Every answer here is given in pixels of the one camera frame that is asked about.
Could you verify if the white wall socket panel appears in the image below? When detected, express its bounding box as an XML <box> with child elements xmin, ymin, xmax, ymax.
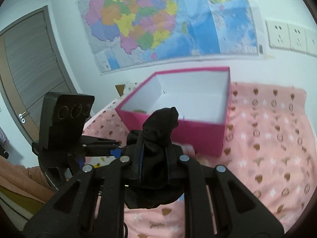
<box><xmin>266</xmin><ymin>20</ymin><xmax>316</xmax><ymax>57</ymax></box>

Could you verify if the pink cardboard box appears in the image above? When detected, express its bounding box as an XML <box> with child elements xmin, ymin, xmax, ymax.
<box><xmin>116</xmin><ymin>67</ymin><xmax>231</xmax><ymax>157</ymax></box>

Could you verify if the colourful wall map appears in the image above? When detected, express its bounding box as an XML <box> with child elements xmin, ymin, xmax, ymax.
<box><xmin>77</xmin><ymin>0</ymin><xmax>262</xmax><ymax>74</ymax></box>

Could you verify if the grey wooden door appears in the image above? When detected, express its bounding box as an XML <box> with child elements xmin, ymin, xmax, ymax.
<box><xmin>1</xmin><ymin>6</ymin><xmax>76</xmax><ymax>143</ymax></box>

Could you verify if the black soft cloth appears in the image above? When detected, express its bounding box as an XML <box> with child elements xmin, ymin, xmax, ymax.
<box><xmin>122</xmin><ymin>107</ymin><xmax>184</xmax><ymax>209</ymax></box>

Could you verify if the pink patterned blanket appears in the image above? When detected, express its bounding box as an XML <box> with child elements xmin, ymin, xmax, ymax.
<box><xmin>83</xmin><ymin>83</ymin><xmax>316</xmax><ymax>237</ymax></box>

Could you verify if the brown pillow corner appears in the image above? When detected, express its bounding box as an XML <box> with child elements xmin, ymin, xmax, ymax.
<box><xmin>115</xmin><ymin>84</ymin><xmax>126</xmax><ymax>97</ymax></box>

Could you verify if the pink sleeved left forearm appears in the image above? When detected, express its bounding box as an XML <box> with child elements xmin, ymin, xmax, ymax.
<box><xmin>1</xmin><ymin>156</ymin><xmax>55</xmax><ymax>203</ymax></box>

